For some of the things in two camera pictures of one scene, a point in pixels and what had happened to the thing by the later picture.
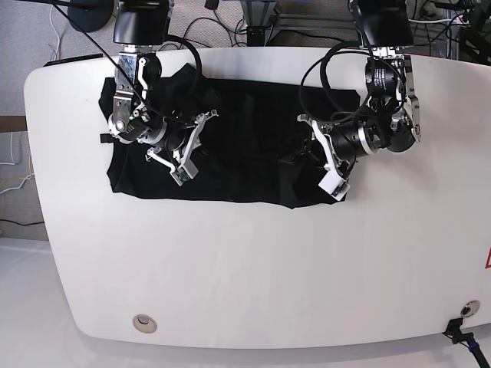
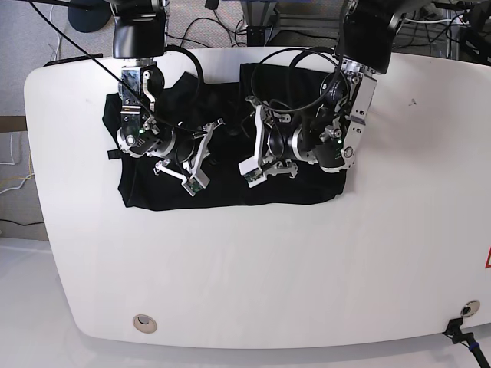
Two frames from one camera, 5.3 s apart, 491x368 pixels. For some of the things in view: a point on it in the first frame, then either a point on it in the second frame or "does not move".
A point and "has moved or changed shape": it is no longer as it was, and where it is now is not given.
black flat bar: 79,57 does not move
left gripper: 341,144 to 278,146
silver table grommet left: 145,323 does not move
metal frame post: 262,21 does not move
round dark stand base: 90,14 does not move
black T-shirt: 256,152 has moved or changed shape
